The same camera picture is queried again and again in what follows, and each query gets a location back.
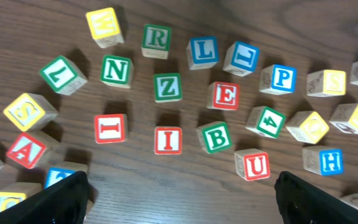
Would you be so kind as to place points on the blue 2 block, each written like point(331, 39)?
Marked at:
point(63, 170)

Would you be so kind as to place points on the yellow G block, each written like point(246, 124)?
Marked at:
point(345, 118)

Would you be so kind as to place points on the red I block upright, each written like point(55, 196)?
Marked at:
point(167, 140)

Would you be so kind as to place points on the yellow O block left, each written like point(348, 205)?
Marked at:
point(89, 206)

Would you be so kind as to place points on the blue L block upright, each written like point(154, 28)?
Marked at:
point(202, 52)

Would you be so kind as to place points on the yellow o block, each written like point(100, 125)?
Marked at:
point(307, 127)
point(89, 206)

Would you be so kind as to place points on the yellow S block right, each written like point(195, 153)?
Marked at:
point(326, 83)

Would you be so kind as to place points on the red I block sideways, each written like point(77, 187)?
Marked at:
point(110, 128)

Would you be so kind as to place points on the yellow C block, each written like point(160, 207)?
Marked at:
point(16, 193)

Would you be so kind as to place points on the green Z block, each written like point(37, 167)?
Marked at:
point(167, 87)

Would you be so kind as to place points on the blue L block rotated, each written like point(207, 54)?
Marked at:
point(241, 59)

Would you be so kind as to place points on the blue H block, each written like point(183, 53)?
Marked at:
point(323, 160)

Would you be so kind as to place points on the red U block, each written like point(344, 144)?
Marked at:
point(252, 164)

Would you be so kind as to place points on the green 4 block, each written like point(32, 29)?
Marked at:
point(265, 122)

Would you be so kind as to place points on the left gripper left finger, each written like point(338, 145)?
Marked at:
point(63, 202)

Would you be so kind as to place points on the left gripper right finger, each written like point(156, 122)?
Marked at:
point(299, 202)

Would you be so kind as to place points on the blue P block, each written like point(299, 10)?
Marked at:
point(278, 80)

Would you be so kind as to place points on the red E block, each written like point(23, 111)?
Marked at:
point(223, 96)

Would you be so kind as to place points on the yellow O block centre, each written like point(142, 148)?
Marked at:
point(307, 127)

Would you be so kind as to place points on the green R block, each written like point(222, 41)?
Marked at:
point(156, 41)

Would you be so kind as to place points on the green N block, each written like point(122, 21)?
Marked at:
point(117, 71)

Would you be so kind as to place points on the red A block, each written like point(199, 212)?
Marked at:
point(31, 149)

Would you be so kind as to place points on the yellow W block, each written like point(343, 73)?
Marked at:
point(104, 27)

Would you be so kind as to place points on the green B block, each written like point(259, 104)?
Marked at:
point(214, 137)

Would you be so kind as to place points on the green 7 block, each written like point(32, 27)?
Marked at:
point(63, 76)

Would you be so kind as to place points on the yellow S block left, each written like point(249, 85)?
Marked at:
point(30, 112)

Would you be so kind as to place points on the yellow s block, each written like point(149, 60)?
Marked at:
point(326, 83)
point(30, 112)

